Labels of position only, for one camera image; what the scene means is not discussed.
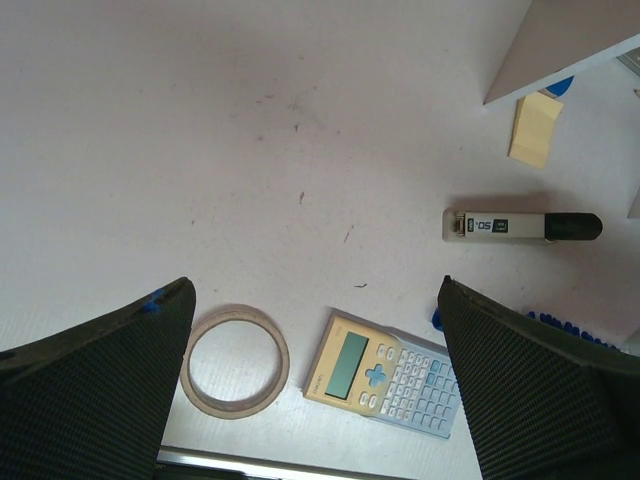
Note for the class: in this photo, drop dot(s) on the white bookshelf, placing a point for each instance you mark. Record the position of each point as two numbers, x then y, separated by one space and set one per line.
559 39

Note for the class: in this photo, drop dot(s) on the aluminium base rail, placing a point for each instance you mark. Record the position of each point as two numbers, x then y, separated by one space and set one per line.
252 468

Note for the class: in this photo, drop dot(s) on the yellow and blue calculator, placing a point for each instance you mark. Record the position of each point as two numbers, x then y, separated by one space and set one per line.
384 374

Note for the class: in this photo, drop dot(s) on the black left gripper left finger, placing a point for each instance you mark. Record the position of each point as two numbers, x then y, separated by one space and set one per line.
92 402

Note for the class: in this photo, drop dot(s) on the grey and black stapler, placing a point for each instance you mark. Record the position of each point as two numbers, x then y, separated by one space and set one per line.
510 227

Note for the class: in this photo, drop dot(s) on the blue eraser block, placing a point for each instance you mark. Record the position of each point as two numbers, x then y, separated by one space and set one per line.
558 89

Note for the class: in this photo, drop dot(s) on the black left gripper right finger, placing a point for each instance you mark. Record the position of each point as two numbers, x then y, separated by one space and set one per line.
540 403

